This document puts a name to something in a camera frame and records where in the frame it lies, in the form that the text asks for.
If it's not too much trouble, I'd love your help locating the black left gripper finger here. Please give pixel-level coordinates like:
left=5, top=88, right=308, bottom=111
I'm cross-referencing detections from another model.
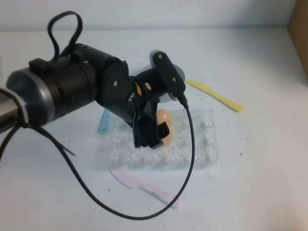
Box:
left=125, top=101, right=145, bottom=148
left=141, top=112, right=171, bottom=150

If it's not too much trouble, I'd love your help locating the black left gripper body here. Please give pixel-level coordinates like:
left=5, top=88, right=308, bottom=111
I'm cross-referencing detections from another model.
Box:
left=129, top=68, right=174, bottom=121

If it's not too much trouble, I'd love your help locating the brown egg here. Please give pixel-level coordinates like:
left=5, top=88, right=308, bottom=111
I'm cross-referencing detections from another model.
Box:
left=156, top=109, right=173, bottom=128
left=160, top=127, right=174, bottom=146

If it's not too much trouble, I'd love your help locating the clear plastic egg tray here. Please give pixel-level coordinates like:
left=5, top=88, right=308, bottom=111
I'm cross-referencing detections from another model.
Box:
left=100, top=108, right=221, bottom=171

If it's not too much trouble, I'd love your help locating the blue plastic fork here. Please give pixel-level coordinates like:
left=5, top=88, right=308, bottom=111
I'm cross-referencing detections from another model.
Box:
left=98, top=109, right=112, bottom=134

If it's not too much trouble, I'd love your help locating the pink plastic knife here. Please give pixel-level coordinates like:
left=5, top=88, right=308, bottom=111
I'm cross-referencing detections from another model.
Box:
left=108, top=167, right=184, bottom=209

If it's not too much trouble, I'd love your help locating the yellow plastic knife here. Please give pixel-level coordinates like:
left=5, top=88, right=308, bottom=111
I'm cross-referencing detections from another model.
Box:
left=185, top=79, right=244, bottom=113

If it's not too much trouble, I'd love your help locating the black camera cable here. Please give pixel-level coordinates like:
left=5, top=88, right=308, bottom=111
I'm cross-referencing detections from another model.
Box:
left=0, top=11, right=196, bottom=220

